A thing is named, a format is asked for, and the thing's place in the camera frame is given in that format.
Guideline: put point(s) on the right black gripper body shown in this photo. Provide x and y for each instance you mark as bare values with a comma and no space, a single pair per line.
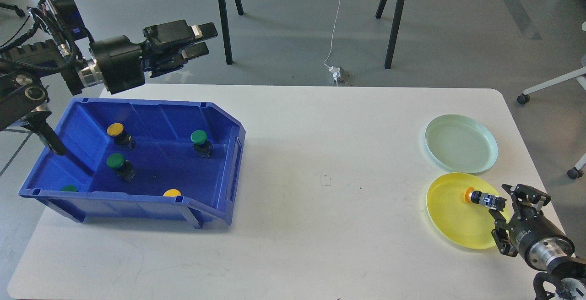
539,242

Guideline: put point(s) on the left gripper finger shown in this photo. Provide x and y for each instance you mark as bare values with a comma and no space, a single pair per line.
204,32
195,50

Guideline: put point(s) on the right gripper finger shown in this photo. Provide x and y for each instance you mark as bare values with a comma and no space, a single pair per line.
527,194
500,232

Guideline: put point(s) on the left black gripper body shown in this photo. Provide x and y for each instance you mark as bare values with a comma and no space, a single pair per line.
123,64

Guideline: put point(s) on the yellow push button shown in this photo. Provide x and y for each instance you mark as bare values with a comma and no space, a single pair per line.
491,201

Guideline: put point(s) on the green button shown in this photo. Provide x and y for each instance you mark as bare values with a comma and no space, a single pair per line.
69,188
121,167
201,144

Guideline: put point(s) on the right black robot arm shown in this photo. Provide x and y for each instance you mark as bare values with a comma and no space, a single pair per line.
557,285

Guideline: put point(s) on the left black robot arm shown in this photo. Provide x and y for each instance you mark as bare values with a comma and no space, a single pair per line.
59,42

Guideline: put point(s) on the yellow plate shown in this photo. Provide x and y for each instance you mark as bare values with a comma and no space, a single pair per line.
454,215

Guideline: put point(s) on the yellow button back left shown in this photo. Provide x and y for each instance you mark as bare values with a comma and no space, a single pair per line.
122,139

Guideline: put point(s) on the pale green plate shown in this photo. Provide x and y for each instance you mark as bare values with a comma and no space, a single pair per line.
462,144

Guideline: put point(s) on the yellow button front edge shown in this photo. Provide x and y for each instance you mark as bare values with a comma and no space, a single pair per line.
172,193

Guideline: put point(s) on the white office chair base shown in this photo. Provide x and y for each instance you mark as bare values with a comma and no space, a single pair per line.
578,75

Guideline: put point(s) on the left black tripod legs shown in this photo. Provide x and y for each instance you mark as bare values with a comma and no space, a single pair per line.
226,40

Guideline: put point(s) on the black tripod legs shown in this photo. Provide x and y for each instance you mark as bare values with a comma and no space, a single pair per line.
226,40
397,17

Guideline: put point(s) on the blue plastic bin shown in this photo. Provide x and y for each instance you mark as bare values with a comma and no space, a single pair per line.
163,157

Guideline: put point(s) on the grey floor power adapter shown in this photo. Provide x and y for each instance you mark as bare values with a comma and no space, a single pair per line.
340,76

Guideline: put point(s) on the right black tripod legs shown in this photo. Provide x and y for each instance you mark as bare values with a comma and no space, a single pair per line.
397,17

